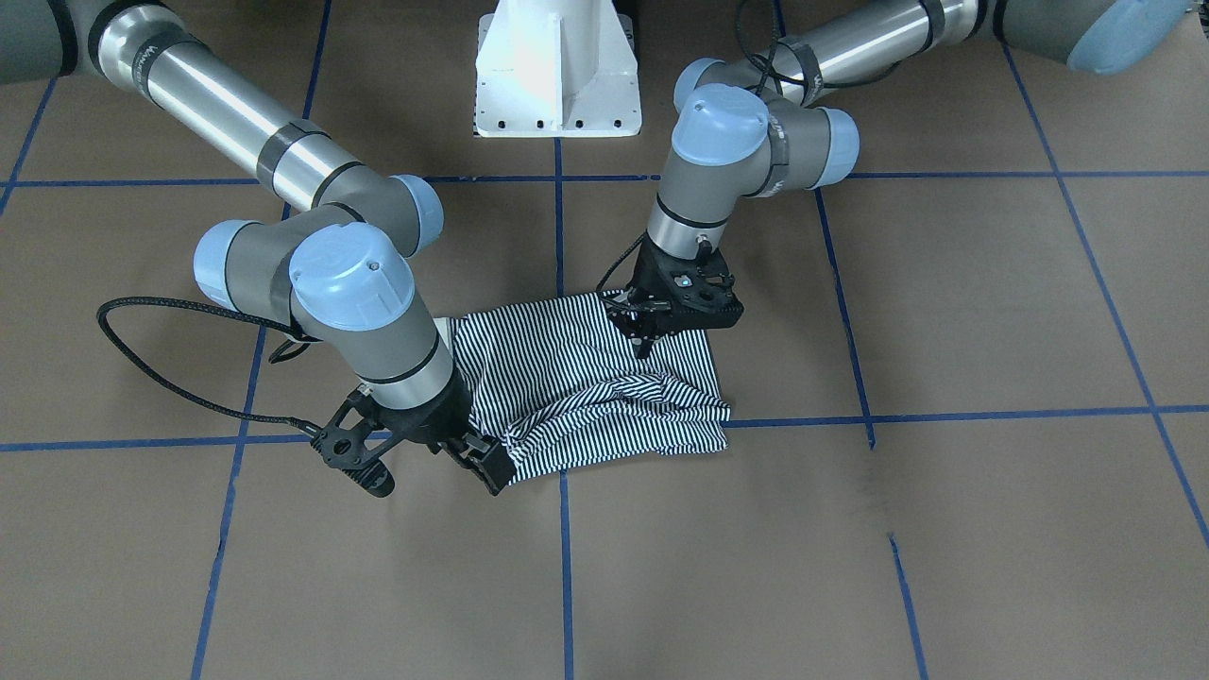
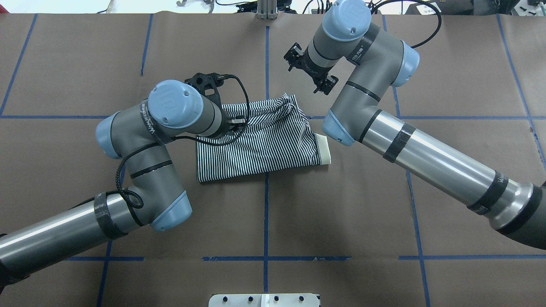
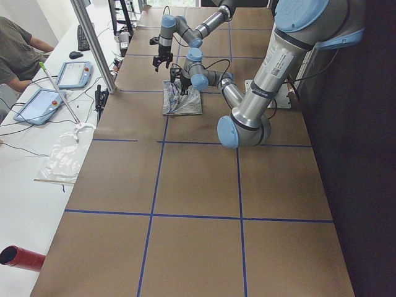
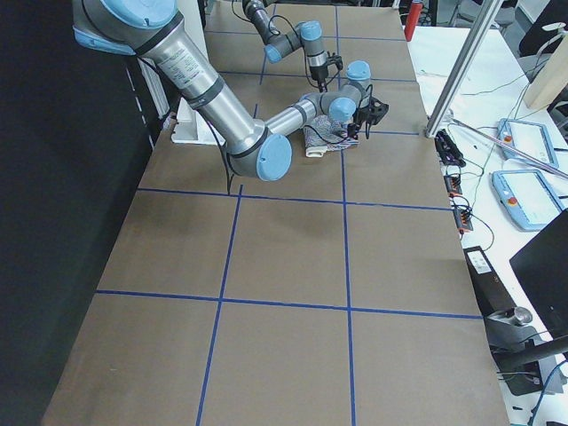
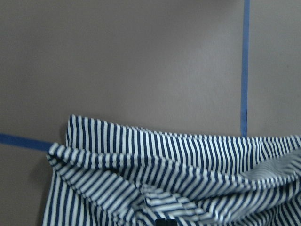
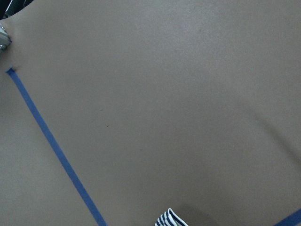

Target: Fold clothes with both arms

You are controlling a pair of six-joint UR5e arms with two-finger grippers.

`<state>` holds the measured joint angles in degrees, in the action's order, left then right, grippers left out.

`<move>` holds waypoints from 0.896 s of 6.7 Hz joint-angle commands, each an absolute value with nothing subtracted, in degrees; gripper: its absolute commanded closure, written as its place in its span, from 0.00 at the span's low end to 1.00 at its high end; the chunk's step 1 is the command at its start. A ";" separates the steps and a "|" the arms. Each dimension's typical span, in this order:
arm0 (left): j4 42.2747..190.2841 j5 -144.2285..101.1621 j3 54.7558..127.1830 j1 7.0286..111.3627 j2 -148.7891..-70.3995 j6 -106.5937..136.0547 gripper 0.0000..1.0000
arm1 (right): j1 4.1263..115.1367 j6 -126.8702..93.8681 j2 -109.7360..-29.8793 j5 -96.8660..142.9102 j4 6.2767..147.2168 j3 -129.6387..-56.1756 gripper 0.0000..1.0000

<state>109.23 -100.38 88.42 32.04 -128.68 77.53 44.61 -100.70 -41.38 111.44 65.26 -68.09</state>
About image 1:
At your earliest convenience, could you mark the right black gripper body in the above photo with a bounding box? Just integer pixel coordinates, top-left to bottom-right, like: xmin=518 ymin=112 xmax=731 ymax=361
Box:
xmin=366 ymin=367 xmax=472 ymax=453

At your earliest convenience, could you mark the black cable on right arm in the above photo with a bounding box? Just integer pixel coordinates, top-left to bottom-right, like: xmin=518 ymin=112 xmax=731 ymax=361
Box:
xmin=96 ymin=296 xmax=326 ymax=437

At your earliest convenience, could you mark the blue white striped polo shirt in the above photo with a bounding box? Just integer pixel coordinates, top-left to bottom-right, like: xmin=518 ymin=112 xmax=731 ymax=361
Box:
xmin=436 ymin=294 xmax=731 ymax=482

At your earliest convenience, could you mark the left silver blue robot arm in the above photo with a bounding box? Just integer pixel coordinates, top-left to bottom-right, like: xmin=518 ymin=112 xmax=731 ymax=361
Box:
xmin=601 ymin=1 xmax=1190 ymax=361

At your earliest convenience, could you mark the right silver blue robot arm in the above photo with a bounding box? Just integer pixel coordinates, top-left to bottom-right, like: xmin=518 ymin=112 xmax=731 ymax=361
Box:
xmin=2 ymin=1 xmax=517 ymax=499

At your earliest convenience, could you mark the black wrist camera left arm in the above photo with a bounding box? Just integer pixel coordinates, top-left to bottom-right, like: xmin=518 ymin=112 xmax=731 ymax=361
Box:
xmin=659 ymin=263 xmax=744 ymax=332

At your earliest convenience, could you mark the white mounting pillar with base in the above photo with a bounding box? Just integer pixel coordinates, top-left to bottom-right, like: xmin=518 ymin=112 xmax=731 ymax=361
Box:
xmin=472 ymin=1 xmax=643 ymax=138

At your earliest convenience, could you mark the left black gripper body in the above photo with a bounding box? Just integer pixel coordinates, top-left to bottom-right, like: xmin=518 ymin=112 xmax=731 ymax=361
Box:
xmin=609 ymin=236 xmax=725 ymax=345

